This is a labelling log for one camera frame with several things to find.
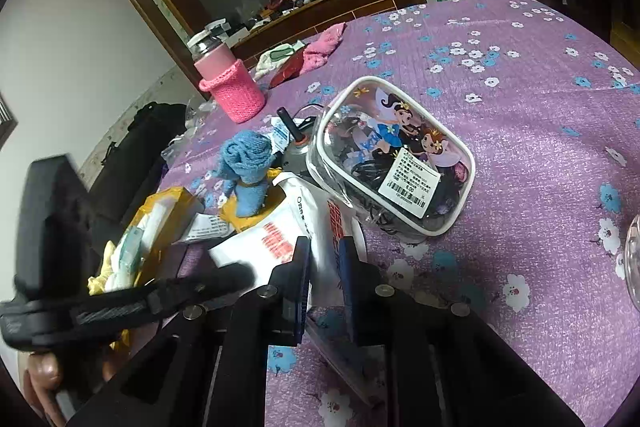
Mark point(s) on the cartoon printed clear pouch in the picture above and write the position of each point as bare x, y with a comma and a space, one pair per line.
400, 147

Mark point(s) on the blue towel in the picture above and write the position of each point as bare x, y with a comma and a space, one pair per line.
247, 167

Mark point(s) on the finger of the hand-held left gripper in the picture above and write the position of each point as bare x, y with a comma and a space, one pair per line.
210, 282

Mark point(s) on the white foam box yellow tape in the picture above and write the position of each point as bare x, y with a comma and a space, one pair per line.
170, 207

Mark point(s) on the white packet blue print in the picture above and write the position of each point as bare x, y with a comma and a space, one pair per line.
280, 134

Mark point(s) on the silver can black nozzle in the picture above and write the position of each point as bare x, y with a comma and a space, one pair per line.
295, 137

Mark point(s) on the pale yellow cloth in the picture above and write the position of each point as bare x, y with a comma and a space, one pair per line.
102, 272

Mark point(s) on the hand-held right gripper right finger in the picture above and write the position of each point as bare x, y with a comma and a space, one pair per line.
349, 297

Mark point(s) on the purple floral tablecloth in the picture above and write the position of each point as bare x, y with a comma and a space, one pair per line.
525, 132

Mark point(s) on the white cloth green trim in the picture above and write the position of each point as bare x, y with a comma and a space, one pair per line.
272, 59

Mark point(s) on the red pouch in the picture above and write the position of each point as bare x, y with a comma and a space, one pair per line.
290, 69

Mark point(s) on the white packet red print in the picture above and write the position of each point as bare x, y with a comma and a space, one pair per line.
280, 242

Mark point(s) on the mustard yellow packet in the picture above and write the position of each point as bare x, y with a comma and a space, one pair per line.
230, 213

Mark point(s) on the pink bottle with knit sleeve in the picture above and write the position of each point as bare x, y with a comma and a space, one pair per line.
230, 82

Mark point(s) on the black sofa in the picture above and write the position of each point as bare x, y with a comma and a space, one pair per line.
135, 137

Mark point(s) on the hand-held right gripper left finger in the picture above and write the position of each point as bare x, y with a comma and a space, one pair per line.
301, 302

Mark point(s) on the tissue pack green label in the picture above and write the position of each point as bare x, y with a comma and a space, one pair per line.
132, 242

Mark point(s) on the pink cloth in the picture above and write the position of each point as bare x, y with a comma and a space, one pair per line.
325, 44

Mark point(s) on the clear glass cup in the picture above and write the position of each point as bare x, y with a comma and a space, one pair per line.
632, 257

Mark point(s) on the person's left hand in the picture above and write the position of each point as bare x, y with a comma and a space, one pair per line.
42, 377

